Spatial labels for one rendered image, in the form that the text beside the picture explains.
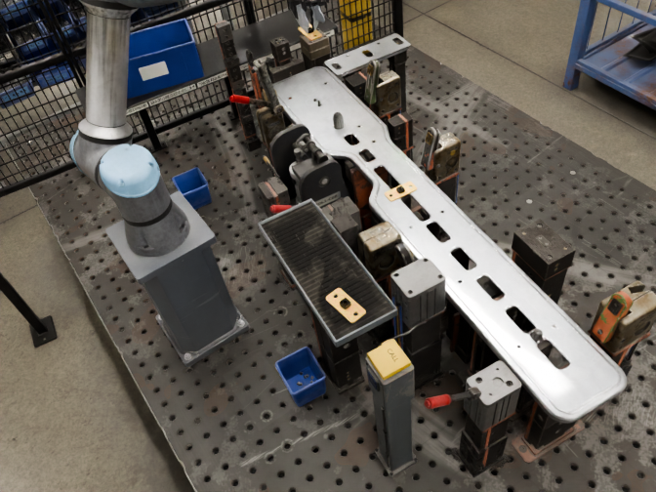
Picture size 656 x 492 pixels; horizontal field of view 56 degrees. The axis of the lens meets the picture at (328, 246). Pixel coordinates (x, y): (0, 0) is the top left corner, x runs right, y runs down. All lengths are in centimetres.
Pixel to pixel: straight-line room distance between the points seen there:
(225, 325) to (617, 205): 125
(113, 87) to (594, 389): 117
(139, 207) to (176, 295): 27
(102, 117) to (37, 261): 194
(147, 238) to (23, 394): 153
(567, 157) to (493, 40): 200
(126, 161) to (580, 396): 105
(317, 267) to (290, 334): 50
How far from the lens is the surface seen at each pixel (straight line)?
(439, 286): 132
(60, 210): 238
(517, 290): 145
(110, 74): 142
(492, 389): 124
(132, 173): 137
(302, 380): 167
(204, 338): 173
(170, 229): 146
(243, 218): 208
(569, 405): 132
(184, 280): 154
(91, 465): 258
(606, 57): 376
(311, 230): 135
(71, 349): 289
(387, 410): 124
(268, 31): 231
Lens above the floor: 215
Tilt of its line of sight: 49 degrees down
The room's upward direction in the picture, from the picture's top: 10 degrees counter-clockwise
